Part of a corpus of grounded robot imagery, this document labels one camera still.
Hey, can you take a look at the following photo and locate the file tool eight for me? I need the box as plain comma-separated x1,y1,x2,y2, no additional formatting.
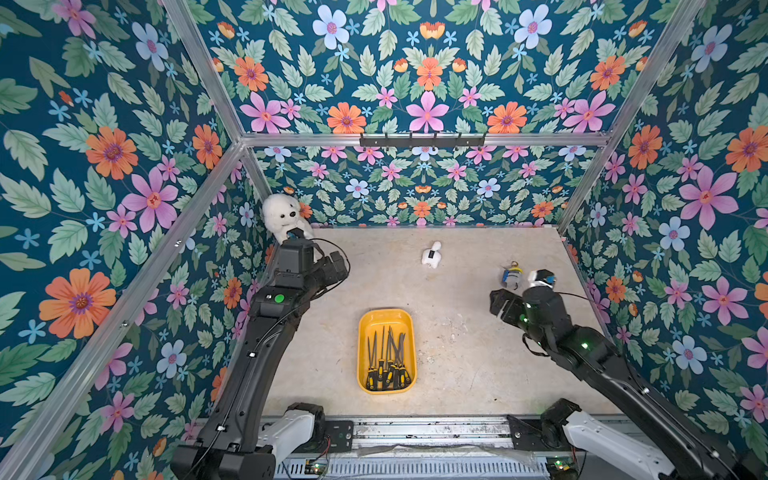
378,326,387,390

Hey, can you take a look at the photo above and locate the file tool nine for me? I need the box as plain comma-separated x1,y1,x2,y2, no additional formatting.
369,333,384,391

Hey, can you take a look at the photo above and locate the file tool six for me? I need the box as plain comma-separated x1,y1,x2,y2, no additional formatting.
390,330,400,390

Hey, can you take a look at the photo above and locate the file tool seven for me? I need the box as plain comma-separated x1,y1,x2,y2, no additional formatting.
394,333,412,390

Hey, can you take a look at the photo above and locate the file tool five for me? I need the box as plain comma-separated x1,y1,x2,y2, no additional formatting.
384,328,394,389

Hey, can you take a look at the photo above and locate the file tool four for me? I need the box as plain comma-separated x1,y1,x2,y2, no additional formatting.
385,333,409,390

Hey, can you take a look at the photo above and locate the file tool three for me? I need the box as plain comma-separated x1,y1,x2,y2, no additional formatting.
399,333,411,388

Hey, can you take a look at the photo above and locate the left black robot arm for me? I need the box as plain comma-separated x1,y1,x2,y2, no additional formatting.
171,240,350,479

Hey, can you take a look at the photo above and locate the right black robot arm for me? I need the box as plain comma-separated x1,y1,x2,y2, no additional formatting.
490,286,767,479

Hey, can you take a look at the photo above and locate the white plush bear toy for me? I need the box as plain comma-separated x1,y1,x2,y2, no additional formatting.
262,193,314,244

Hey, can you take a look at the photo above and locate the small white toy figure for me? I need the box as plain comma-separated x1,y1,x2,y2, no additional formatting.
421,241,442,269

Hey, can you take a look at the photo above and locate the blue yellow keychain toy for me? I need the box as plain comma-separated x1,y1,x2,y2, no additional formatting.
501,261,523,290

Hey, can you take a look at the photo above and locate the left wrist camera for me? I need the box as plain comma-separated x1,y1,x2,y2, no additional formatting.
274,227,314,289

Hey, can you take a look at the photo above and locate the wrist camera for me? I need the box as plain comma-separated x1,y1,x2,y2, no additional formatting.
528,269,557,289
274,227,314,289

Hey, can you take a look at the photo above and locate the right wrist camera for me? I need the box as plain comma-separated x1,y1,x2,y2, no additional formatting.
528,269,557,289

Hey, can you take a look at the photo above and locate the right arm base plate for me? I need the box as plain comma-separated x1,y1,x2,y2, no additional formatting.
506,415,571,452

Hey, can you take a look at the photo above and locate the black wall hook rail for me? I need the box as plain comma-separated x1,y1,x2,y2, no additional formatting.
358,133,486,149

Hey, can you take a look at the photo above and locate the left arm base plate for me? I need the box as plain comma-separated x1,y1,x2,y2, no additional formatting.
310,420,355,455

